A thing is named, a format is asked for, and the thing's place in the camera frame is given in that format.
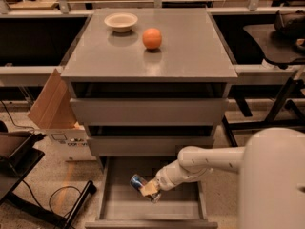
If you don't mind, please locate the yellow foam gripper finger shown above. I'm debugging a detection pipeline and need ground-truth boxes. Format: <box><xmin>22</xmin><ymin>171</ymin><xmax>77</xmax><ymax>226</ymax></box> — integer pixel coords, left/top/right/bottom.
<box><xmin>140</xmin><ymin>180</ymin><xmax>159</xmax><ymax>197</ymax></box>

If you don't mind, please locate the red bull can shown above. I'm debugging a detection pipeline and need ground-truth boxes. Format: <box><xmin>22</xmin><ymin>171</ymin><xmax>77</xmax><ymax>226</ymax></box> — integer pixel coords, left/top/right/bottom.
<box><xmin>130</xmin><ymin>174</ymin><xmax>161</xmax><ymax>203</ymax></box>

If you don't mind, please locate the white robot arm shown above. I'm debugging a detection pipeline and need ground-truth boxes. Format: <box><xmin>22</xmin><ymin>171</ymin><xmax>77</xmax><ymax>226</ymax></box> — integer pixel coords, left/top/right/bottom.
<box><xmin>140</xmin><ymin>128</ymin><xmax>305</xmax><ymax>229</ymax></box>

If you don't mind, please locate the grey open bottom drawer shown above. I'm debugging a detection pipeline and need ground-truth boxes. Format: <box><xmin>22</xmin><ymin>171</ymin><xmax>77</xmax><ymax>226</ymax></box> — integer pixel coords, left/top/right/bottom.
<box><xmin>85</xmin><ymin>156</ymin><xmax>218</xmax><ymax>229</ymax></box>

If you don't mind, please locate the grey middle drawer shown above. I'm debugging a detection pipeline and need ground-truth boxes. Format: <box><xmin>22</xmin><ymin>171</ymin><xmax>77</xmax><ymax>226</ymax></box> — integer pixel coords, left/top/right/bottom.
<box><xmin>87</xmin><ymin>136</ymin><xmax>214</xmax><ymax>156</ymax></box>

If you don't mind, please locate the grey top drawer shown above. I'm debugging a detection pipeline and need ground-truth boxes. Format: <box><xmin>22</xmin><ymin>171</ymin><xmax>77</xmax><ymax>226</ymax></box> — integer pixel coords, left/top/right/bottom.
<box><xmin>71</xmin><ymin>98</ymin><xmax>228</xmax><ymax>126</ymax></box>

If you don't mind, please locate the grey drawer cabinet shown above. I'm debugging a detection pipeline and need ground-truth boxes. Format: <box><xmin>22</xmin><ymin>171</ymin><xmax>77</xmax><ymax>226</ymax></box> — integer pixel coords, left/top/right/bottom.
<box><xmin>59</xmin><ymin>7</ymin><xmax>238</xmax><ymax>174</ymax></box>

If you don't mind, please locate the open cardboard box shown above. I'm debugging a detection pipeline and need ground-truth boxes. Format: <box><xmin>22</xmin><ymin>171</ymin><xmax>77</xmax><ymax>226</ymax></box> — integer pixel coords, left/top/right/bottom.
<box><xmin>28</xmin><ymin>70</ymin><xmax>95</xmax><ymax>161</ymax></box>

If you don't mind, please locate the orange fruit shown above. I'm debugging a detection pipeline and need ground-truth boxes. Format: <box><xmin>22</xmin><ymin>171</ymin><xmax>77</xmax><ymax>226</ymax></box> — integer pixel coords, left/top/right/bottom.
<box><xmin>142</xmin><ymin>28</ymin><xmax>162</xmax><ymax>50</ymax></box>

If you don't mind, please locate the black table leg base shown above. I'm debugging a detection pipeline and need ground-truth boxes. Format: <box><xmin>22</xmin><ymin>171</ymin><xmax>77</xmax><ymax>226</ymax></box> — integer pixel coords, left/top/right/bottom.
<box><xmin>220</xmin><ymin>69</ymin><xmax>305</xmax><ymax>148</ymax></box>

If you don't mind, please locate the white bowl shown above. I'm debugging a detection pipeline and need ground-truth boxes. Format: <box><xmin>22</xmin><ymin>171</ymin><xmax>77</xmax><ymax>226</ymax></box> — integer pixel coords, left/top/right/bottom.
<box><xmin>104</xmin><ymin>12</ymin><xmax>138</xmax><ymax>33</ymax></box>

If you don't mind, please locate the black office chair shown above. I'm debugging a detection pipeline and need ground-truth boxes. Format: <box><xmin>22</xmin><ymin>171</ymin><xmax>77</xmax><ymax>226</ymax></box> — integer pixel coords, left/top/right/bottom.
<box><xmin>242</xmin><ymin>9</ymin><xmax>305</xmax><ymax>70</ymax></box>

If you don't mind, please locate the black stand with cable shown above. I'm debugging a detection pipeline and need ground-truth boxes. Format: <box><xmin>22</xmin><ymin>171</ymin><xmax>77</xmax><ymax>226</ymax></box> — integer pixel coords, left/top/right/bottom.
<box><xmin>0</xmin><ymin>122</ymin><xmax>96</xmax><ymax>229</ymax></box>

